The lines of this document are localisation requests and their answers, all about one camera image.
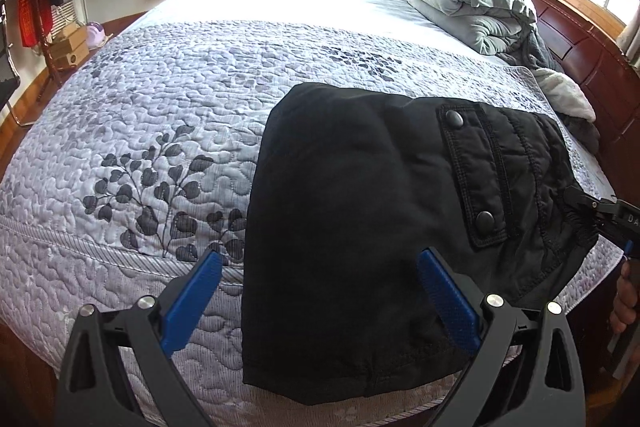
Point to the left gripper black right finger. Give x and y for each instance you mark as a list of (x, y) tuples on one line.
[(524, 368)]

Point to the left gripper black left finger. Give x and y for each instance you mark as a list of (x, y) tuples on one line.
[(94, 389)]

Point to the black pants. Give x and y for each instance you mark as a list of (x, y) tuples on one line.
[(350, 187)]

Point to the right hand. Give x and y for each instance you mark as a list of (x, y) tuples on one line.
[(626, 299)]

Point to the dark grey garment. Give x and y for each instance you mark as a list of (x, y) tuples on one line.
[(584, 131)]

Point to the white pillow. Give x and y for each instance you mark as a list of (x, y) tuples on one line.
[(564, 94)]

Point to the wooden headboard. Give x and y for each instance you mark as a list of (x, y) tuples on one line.
[(594, 61)]

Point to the grey quilted bedspread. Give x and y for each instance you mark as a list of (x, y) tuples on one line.
[(145, 158)]

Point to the black mesh chair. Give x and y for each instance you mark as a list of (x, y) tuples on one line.
[(9, 77)]

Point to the cardboard boxes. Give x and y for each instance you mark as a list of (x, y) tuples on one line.
[(69, 48)]

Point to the red bag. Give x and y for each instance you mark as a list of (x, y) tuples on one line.
[(34, 20)]

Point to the white wire basket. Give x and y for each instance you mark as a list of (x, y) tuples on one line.
[(63, 15)]

